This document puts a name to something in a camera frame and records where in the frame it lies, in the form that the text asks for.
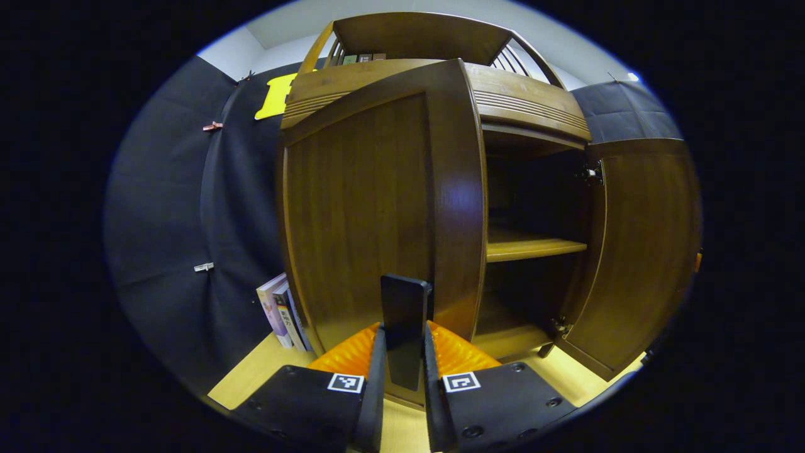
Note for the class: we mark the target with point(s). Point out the black backdrop cloth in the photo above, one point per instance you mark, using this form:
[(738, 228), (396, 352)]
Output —
[(157, 220)]

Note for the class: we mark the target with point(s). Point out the pink clip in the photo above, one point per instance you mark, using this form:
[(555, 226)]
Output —
[(212, 126)]

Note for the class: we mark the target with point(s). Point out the wooden double-door shoe cabinet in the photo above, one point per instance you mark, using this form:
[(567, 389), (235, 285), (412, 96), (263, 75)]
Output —
[(415, 34)]

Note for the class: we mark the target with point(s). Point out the wooden cabinet door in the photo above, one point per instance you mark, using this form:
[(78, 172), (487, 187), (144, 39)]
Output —
[(365, 207), (641, 251)]

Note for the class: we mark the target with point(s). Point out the silver clip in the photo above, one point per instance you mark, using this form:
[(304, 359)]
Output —
[(204, 267)]

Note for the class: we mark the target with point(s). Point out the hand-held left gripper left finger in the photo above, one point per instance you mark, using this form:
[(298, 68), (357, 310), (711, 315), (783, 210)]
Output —
[(375, 402)]

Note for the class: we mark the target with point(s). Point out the blue spine book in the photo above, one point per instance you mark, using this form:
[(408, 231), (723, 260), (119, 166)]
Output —
[(303, 330)]

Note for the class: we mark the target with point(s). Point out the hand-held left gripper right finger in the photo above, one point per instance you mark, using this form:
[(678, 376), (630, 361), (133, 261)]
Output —
[(435, 406)]

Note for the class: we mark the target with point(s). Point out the wooden inner shelf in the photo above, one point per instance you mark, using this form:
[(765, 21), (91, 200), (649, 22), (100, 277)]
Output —
[(522, 248)]

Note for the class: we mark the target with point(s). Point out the metal door hinge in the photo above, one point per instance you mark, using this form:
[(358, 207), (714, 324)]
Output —
[(560, 326), (592, 173)]

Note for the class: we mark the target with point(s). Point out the grey spine book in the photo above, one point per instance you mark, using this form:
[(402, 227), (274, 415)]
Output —
[(290, 324)]

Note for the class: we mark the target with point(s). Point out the black clip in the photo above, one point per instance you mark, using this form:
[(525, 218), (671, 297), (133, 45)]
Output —
[(246, 76)]

